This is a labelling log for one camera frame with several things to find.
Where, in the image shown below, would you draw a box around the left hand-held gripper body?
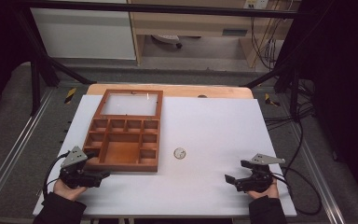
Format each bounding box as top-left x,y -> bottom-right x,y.
58,146 -> 103,189

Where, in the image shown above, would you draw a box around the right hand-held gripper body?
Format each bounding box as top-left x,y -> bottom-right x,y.
234,153 -> 286,193

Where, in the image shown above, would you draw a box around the wooden compartment tray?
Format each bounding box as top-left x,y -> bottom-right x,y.
82,89 -> 164,173

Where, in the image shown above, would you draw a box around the small round silver disc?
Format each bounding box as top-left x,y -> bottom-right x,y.
172,147 -> 187,161

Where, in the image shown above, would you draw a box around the person's right hand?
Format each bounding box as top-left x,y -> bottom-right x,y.
247,177 -> 281,201

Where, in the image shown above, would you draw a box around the person's left hand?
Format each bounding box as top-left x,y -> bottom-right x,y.
52,179 -> 89,202

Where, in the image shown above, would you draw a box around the yellow black tape strip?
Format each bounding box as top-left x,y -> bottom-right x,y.
63,87 -> 77,105
263,92 -> 282,108

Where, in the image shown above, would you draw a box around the wooden table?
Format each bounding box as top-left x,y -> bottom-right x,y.
86,83 -> 255,101

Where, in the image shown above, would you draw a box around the white cabinet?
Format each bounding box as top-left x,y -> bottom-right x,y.
29,0 -> 137,61

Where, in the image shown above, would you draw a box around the black curtain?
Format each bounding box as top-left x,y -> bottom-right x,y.
0,0 -> 34,120
287,0 -> 358,214

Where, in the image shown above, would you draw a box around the office chair base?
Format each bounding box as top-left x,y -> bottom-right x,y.
151,34 -> 184,50

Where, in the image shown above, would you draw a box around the beige wooden desk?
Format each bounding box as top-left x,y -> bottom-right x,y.
126,0 -> 303,68

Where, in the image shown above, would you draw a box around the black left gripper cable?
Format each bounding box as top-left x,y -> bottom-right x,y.
42,150 -> 72,201

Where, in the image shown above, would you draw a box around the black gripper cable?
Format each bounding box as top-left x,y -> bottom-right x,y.
42,150 -> 72,201
272,120 -> 323,217

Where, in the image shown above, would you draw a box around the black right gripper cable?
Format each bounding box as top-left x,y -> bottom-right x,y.
272,120 -> 323,217

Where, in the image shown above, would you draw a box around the aluminium rail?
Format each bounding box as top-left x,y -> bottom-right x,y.
287,119 -> 347,224
0,88 -> 56,213

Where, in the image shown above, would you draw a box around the black floor cables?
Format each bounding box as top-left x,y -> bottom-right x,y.
263,77 -> 317,133

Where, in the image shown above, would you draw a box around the hanging cable bundle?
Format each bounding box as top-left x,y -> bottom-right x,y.
249,12 -> 282,71

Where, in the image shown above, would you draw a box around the white wall socket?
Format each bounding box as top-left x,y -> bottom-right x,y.
242,0 -> 270,10

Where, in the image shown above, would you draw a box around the black metal frame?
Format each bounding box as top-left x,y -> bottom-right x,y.
12,0 -> 312,117

